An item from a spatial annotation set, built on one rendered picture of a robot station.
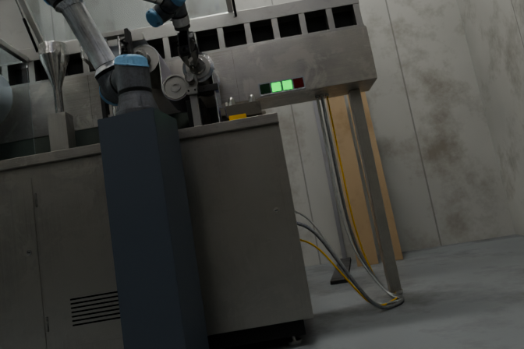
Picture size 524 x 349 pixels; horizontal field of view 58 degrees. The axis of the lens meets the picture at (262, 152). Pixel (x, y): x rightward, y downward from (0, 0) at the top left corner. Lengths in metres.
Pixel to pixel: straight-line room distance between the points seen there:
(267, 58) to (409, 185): 2.77
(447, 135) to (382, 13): 1.47
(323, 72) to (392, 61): 2.67
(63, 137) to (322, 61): 1.37
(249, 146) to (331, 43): 0.98
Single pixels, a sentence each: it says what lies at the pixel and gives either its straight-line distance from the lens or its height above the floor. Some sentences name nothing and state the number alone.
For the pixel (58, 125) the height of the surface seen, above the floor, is 1.10.
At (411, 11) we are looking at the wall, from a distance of 5.41.
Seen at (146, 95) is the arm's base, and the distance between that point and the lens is 1.66.
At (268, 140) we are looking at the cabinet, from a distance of 1.87.
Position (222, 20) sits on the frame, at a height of 1.61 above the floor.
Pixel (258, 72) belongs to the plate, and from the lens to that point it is 2.57.
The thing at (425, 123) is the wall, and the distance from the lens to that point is 5.08.
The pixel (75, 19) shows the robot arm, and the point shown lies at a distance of 1.88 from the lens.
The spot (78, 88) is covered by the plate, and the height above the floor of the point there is 1.37.
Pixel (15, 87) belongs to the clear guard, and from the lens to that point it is 2.76.
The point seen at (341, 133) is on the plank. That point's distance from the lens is 4.54.
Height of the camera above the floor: 0.46
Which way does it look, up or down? 9 degrees up
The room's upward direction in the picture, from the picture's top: 10 degrees counter-clockwise
